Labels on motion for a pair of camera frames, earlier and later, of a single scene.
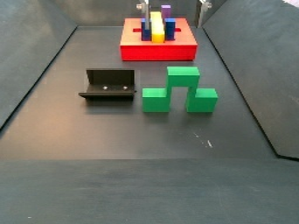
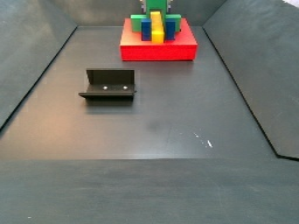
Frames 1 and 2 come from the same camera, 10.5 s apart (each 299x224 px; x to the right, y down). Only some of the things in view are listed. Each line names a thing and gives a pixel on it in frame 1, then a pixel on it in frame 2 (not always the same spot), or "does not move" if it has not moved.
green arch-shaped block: x=202 y=99 -> x=155 y=5
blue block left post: x=146 y=32 does not move
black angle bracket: x=110 y=84 does not move
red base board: x=178 y=50 does not move
